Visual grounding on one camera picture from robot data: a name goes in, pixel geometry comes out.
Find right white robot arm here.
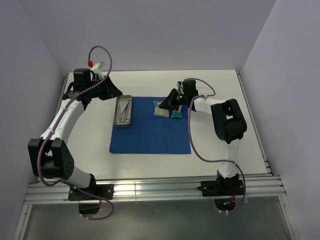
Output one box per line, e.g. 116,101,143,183
158,78,247,195

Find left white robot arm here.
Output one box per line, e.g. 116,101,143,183
27,66,123,195

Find white teal gauze packet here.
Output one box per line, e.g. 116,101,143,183
171,105,183,118

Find aluminium front rail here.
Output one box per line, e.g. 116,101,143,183
23,175,286,205

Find metal scissors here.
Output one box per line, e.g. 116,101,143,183
122,100,131,124

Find green printed glove packet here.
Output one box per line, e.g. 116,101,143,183
153,101,170,118

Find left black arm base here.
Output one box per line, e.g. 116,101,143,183
68,184,115,216

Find metal instrument tray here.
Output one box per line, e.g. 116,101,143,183
113,95,133,127

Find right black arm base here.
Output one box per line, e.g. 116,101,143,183
196,179,244,211

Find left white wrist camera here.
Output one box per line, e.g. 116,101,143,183
90,61,105,78

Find blue surgical cloth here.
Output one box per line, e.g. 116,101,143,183
109,96,191,155

